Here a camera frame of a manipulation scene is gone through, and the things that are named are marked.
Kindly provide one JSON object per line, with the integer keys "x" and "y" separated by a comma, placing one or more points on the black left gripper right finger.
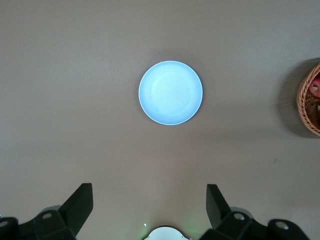
{"x": 232, "y": 225}

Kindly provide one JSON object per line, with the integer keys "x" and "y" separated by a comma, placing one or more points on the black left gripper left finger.
{"x": 62, "y": 222}

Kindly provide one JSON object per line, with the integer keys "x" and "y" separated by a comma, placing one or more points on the red apple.
{"x": 316, "y": 88}

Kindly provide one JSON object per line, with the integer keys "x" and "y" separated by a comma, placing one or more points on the brown table cover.
{"x": 75, "y": 100}

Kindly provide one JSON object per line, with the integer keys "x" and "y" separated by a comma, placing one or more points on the brown wicker basket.
{"x": 306, "y": 110}

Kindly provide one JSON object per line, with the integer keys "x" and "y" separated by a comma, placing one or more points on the light blue round plate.
{"x": 170, "y": 92}

